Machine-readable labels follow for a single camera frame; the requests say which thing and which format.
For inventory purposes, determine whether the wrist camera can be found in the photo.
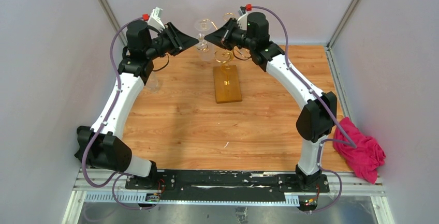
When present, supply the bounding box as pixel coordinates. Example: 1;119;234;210
237;4;252;30
142;7;165;32

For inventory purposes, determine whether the wooden rack base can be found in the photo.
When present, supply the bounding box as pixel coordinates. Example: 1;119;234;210
213;65;242;104

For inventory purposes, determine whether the ribbed glass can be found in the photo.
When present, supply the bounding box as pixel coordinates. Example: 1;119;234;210
145;71;161;93
195;33;215;62

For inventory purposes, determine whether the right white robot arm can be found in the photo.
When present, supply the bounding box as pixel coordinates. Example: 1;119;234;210
205;12;337;192

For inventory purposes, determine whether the back left wine glass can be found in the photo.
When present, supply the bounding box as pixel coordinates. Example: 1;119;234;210
194;18;218;33

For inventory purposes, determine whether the aluminium frame rail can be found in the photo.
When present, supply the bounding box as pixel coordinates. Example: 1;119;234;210
62;169;395;223

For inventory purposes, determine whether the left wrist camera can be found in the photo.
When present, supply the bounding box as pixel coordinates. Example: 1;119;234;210
142;7;165;32

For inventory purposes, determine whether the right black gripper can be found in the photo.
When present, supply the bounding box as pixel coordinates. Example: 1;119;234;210
204;18;256;51

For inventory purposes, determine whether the gold wire glass rack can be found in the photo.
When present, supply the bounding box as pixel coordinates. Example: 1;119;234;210
202;30;251;68

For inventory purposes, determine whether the pink cloth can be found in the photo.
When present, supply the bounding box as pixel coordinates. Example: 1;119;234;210
333;117;386;184

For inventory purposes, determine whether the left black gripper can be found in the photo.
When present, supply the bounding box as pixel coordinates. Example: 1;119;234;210
145;22;199;61

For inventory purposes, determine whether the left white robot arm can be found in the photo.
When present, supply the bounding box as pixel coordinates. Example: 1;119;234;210
75;18;198;189

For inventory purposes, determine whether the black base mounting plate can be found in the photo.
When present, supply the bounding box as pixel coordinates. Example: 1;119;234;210
125;170;330;203

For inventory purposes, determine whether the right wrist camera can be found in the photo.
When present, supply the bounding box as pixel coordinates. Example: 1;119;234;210
237;4;252;30

